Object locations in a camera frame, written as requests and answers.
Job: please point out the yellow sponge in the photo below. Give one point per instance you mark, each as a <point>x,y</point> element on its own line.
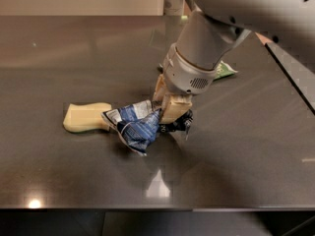
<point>83,118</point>

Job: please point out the green chip bag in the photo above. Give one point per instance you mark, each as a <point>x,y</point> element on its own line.
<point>224,70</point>

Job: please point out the blue chip bag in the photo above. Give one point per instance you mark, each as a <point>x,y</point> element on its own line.
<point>137,124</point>

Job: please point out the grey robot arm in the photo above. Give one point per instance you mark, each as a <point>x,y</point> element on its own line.
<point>216,27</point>

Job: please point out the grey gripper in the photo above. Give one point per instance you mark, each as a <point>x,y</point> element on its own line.
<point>184,75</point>

